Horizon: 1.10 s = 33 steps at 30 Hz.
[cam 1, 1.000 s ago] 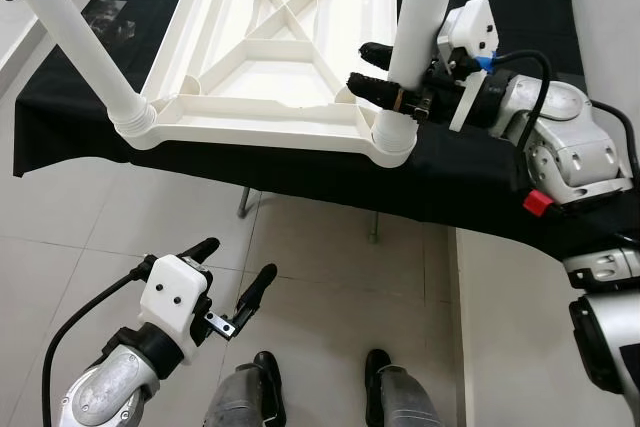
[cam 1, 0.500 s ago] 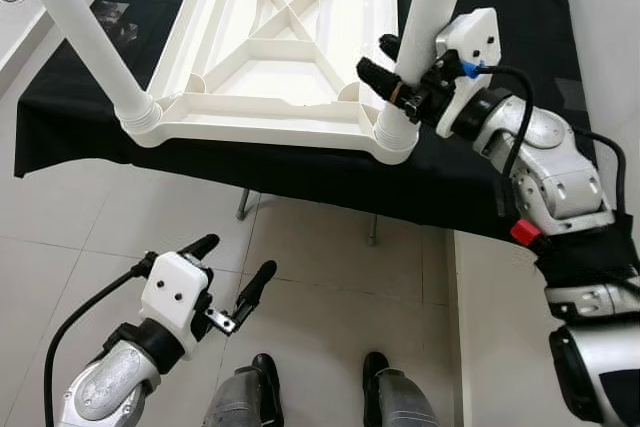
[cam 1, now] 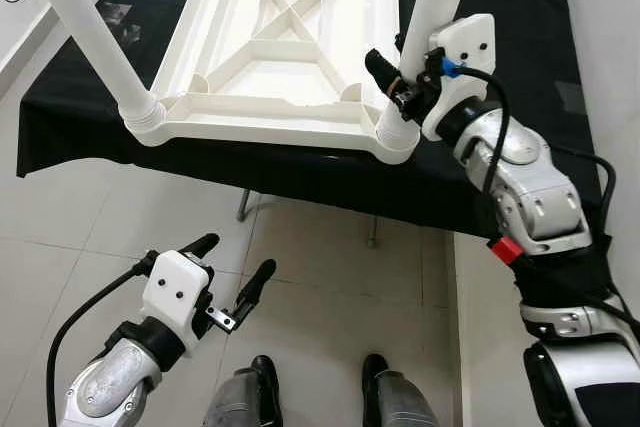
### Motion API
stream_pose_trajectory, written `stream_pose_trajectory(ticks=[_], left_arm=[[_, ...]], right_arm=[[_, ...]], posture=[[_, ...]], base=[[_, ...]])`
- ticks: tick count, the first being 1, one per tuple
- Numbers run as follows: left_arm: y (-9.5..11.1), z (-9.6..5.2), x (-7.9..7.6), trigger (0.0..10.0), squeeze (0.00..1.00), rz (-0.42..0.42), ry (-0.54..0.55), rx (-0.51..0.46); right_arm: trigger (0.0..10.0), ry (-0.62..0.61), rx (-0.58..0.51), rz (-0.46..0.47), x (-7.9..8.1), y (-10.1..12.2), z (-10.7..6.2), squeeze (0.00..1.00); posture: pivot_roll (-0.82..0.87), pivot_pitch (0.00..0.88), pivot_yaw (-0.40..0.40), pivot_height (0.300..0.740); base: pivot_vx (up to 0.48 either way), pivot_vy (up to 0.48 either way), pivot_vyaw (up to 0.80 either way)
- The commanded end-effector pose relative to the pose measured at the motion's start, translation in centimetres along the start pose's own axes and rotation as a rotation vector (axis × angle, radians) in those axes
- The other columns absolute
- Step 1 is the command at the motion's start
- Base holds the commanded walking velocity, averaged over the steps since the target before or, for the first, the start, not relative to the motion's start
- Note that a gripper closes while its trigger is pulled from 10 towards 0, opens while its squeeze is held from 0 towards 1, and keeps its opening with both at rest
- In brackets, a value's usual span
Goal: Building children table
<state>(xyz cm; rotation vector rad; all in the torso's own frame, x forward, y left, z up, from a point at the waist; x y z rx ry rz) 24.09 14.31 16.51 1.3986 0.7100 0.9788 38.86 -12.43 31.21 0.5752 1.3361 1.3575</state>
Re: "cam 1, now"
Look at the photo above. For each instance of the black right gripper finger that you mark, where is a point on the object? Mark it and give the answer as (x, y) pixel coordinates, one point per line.
(383, 75)

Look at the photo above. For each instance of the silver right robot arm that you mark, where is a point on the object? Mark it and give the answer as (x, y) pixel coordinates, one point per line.
(530, 187)

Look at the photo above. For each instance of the grey metal table leg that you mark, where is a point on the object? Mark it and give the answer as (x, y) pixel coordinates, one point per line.
(246, 205)
(375, 232)

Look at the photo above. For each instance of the grey robot left leg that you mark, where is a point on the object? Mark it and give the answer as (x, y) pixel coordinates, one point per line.
(245, 402)

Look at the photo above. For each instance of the grey robot leg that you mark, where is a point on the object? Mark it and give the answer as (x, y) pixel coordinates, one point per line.
(245, 402)
(400, 402)

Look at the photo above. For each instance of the black tablecloth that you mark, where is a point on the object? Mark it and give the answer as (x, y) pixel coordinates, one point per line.
(300, 177)

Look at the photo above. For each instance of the white plastic table top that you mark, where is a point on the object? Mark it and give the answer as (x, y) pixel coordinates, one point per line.
(260, 132)

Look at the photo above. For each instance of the grey robot right leg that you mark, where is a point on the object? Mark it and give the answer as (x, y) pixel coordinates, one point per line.
(400, 402)

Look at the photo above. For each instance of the red connector block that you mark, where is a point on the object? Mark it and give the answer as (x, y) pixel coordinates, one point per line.
(507, 250)

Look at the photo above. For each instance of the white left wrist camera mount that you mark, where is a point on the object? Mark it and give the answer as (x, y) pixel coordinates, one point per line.
(175, 287)

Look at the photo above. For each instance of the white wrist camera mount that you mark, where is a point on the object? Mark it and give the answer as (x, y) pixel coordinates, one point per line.
(175, 287)
(465, 42)

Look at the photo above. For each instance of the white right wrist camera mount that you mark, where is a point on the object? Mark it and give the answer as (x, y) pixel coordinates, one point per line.
(465, 42)

